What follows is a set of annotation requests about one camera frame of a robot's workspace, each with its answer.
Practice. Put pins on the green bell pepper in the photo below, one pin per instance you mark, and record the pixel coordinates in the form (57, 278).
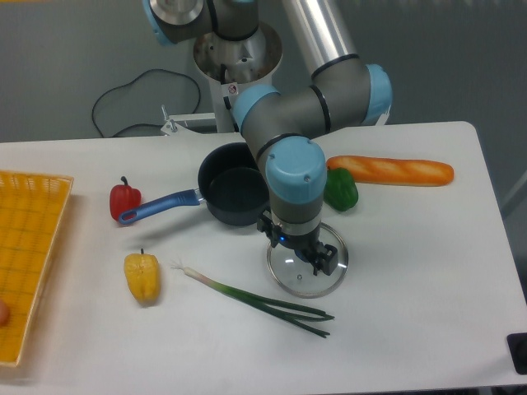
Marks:
(340, 191)

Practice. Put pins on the black corner device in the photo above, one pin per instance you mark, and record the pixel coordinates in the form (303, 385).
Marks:
(517, 343)

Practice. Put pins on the yellow woven basket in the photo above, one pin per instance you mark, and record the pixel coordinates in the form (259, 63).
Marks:
(32, 207)

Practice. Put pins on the dark saucepan blue handle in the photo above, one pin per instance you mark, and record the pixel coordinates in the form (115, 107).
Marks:
(229, 184)

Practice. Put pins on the glass pot lid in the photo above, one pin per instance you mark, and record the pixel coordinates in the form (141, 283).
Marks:
(297, 277)

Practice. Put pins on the yellow bell pepper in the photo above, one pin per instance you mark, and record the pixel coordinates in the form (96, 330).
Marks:
(143, 276)

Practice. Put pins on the orange baguette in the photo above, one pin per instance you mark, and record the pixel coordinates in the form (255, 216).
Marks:
(388, 171)

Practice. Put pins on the red bell pepper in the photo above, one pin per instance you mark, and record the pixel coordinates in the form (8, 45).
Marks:
(123, 197)

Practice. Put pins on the green onion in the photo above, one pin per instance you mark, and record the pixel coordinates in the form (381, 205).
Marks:
(297, 315)

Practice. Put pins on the white right mounting bracket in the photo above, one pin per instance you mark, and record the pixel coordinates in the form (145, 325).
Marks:
(383, 118)

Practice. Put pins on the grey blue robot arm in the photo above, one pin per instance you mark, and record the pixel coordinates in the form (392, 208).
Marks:
(280, 130)

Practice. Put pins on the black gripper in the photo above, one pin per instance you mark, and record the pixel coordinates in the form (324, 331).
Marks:
(324, 257)

